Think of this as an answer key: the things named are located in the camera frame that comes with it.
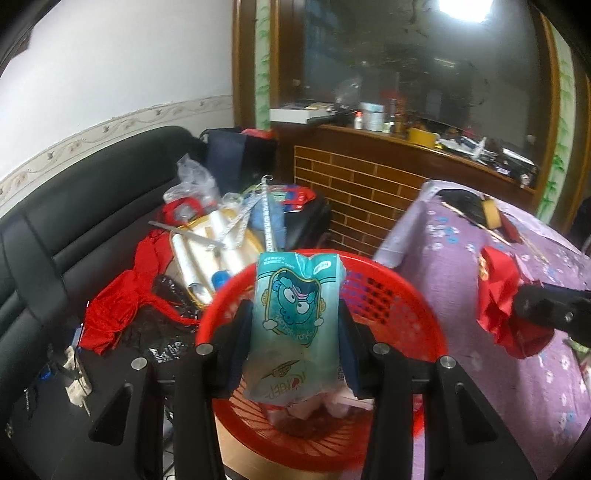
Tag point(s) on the white and blue carton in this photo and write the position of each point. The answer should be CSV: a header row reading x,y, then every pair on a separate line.
x,y
373,115

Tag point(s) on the red plastic basket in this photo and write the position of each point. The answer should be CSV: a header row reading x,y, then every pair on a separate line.
x,y
392,295

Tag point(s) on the red and blue packet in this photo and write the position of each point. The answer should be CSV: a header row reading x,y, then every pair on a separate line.
x,y
298,196

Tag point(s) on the dark blue bag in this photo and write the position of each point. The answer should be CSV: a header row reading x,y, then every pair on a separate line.
x,y
226,157

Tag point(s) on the wooden brick-pattern counter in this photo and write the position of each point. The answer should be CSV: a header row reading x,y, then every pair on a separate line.
x,y
369,184

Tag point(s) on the red cloth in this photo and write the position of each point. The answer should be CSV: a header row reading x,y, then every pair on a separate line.
x,y
496,295
120,300

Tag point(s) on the blue cloth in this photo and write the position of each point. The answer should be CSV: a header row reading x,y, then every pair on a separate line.
x,y
279,221

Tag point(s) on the black leather sofa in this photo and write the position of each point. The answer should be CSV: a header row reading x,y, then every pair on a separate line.
x,y
60,230

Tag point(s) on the black device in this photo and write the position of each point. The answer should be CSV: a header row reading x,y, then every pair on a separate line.
x,y
519,166

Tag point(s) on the clear ruler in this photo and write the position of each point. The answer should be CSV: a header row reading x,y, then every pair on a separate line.
x,y
267,217

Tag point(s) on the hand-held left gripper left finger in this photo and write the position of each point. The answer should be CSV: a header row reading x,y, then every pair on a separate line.
x,y
233,350

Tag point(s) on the clear plastic bag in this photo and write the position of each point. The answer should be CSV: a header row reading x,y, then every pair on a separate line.
x,y
194,182

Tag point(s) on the metal strip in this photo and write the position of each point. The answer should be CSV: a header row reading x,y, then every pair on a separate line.
x,y
184,233

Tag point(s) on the white power strip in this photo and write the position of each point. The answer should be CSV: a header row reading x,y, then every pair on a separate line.
x,y
76,378

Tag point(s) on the clear plastic film rolls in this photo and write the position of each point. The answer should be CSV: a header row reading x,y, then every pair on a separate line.
x,y
203,249

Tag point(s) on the yellow container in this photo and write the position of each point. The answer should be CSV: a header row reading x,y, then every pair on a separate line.
x,y
422,137

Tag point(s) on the wooden stick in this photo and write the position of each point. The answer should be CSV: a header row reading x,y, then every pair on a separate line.
x,y
475,224

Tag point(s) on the small white bottle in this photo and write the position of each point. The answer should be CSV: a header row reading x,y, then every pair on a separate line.
x,y
357,121

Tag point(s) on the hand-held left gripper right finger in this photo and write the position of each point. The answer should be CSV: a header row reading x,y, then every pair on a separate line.
x,y
349,355

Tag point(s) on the ceiling lamp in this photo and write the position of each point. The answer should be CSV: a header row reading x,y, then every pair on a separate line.
x,y
464,8

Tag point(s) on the black flat case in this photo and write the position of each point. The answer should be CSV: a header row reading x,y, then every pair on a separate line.
x,y
464,205

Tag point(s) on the flat white box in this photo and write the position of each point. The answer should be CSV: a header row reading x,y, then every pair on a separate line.
x,y
288,114

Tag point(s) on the black plastic bag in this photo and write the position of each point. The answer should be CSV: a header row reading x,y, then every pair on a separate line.
x,y
166,337

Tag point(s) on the blue bottle cap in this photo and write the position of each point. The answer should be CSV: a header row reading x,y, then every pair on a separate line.
x,y
221,279

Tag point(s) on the teal cartoon snack packet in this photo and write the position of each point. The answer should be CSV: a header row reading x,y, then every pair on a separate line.
x,y
295,314

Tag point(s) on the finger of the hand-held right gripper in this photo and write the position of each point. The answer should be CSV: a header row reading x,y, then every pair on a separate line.
x,y
549,304

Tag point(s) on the wood-framed glass window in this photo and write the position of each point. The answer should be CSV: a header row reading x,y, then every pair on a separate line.
x,y
415,69

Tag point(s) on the purple floral tablecloth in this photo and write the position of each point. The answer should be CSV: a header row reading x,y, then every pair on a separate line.
x,y
461,277

